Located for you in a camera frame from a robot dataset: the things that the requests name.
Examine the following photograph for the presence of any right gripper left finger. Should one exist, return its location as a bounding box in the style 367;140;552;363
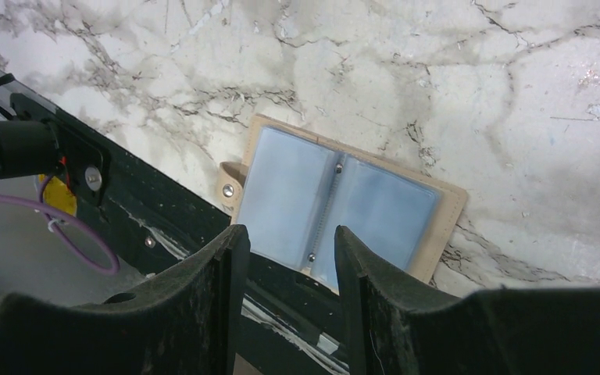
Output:
0;224;251;374

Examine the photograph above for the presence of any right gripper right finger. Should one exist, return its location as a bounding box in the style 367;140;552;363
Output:
334;226;600;374

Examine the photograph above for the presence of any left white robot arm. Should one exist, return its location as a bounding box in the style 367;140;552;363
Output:
0;120;62;181

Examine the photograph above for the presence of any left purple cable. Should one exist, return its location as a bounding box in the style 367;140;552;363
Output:
0;173;121;277

